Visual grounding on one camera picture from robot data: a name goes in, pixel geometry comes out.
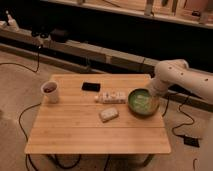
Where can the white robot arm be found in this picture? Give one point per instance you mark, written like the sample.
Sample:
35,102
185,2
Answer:
170,72

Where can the black phone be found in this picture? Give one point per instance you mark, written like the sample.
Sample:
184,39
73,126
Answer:
91,86

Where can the white sponge block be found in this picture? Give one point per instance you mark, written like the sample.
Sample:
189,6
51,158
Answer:
108,114

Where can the wooden table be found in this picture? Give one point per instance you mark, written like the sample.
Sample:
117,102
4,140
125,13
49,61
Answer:
73,126

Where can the green bowl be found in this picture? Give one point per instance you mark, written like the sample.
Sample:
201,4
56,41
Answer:
140,102

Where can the white paper cup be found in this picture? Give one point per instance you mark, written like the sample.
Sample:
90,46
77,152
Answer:
50,90

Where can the dark box on ledge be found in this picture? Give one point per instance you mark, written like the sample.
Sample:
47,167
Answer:
58,35

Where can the black power adapter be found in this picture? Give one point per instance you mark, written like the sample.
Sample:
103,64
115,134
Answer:
191,141

